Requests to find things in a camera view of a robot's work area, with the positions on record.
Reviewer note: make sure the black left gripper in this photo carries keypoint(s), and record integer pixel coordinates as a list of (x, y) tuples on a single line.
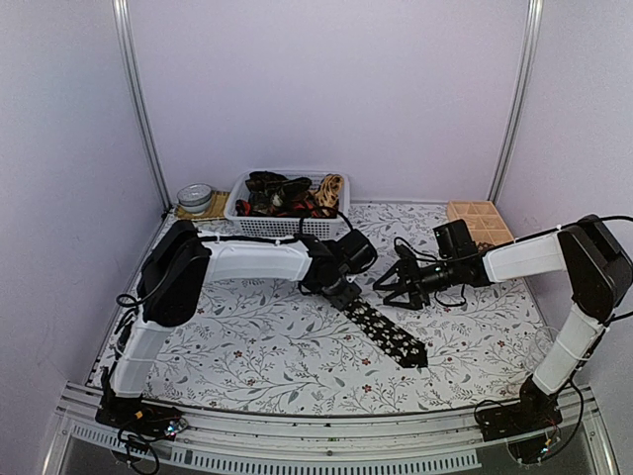
[(345, 301)]

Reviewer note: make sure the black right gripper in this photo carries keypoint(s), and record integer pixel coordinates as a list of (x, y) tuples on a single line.
[(418, 292)]

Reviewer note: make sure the black white floral tie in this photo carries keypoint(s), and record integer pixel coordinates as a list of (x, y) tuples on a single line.
[(398, 344)]

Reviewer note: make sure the white plastic basket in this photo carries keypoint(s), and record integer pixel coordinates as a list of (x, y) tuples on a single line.
[(325, 227)]

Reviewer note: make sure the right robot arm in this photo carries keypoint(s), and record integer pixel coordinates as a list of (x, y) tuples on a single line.
[(585, 262)]

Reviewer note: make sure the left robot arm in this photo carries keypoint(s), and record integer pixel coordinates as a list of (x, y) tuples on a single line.
[(172, 279)]

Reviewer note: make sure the rolled dark tie in box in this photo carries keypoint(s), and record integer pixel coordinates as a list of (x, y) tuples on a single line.
[(484, 246)]

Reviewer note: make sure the red navy striped tie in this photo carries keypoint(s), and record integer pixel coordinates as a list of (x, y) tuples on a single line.
[(263, 207)]

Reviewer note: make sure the yellow beetle print tie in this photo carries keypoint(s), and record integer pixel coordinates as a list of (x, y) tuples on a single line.
[(327, 194)]

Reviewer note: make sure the wooden divided box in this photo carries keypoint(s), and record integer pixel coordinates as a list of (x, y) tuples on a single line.
[(483, 221)]

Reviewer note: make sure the dark floral brown tie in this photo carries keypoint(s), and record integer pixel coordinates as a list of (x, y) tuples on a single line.
[(277, 187)]

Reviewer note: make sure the clear plastic cup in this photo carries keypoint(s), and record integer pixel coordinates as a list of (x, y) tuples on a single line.
[(538, 347)]

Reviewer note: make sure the woven bamboo mat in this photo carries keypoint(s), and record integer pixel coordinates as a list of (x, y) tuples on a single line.
[(212, 209)]

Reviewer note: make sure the patterned ceramic bowl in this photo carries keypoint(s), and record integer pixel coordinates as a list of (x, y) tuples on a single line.
[(195, 198)]

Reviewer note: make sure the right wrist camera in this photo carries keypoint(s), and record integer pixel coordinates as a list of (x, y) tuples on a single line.
[(403, 250)]

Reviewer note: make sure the front aluminium rail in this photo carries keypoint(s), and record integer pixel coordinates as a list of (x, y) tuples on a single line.
[(220, 442)]

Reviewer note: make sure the right aluminium frame post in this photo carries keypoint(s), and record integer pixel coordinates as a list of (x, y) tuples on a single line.
[(525, 67)]

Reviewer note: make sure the aluminium frame post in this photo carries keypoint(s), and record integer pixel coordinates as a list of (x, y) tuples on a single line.
[(123, 24), (525, 67)]

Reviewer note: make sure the left aluminium frame post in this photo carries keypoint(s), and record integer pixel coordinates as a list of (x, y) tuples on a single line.
[(123, 24)]

